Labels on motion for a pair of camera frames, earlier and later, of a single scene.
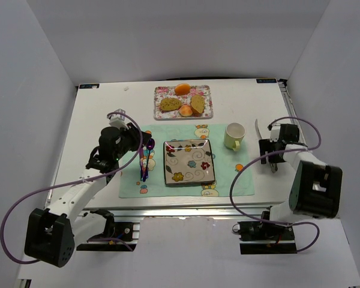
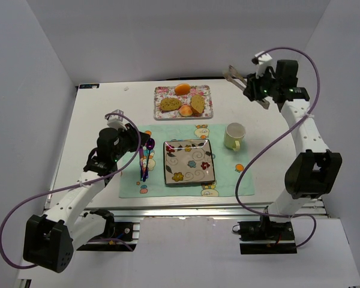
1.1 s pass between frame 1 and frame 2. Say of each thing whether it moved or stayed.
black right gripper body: moved
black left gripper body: stayed
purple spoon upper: stayed
